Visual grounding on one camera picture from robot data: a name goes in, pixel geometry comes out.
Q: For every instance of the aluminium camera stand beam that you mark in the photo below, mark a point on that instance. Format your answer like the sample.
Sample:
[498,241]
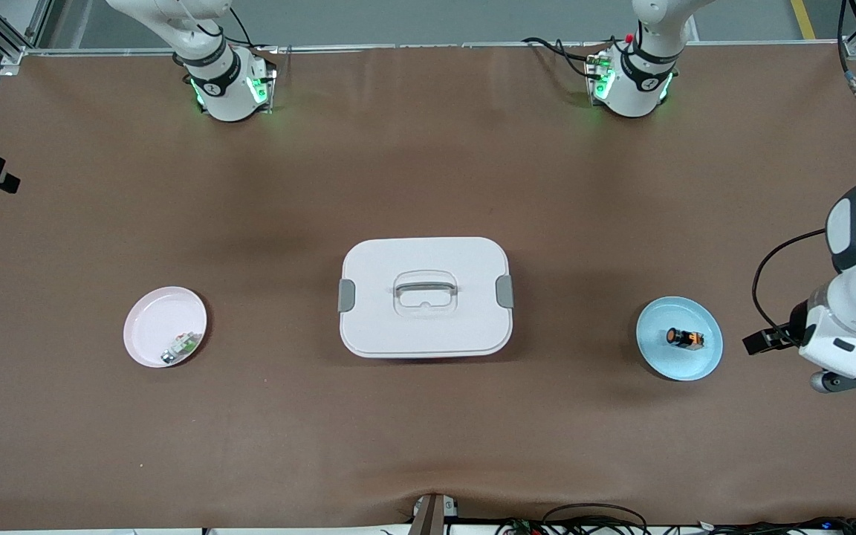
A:
[428,516]

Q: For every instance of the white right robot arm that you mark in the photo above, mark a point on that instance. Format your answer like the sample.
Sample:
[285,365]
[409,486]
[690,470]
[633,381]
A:
[227,89]

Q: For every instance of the light blue round plate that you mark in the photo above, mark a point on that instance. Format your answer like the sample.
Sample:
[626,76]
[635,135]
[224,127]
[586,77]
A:
[677,368]

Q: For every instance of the aluminium frame profile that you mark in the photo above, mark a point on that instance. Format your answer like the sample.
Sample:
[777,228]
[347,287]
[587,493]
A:
[12,53]

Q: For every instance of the white lidded storage box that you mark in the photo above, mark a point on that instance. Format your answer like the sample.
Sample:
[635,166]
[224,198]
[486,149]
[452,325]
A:
[428,319]

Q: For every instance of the pink round plate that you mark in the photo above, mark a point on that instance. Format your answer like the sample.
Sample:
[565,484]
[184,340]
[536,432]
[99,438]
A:
[153,327]

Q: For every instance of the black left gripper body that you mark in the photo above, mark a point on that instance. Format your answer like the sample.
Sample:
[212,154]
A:
[796,325]

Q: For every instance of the silver table edge rail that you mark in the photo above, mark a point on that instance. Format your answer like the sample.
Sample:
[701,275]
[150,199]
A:
[435,46]

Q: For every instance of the green white push-button switch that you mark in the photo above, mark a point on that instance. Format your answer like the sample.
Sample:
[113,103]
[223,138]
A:
[181,348]

